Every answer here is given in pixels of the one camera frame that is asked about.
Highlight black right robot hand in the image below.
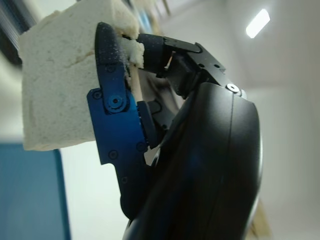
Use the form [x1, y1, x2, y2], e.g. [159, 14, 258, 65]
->
[86, 21, 263, 240]

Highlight white bread slice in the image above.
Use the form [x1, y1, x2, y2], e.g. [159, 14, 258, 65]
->
[18, 1, 146, 152]

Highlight rectangular ceiling light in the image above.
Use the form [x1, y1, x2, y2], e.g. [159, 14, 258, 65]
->
[246, 8, 271, 39]

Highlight blue panel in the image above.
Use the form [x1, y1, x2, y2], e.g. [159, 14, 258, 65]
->
[0, 142, 72, 240]

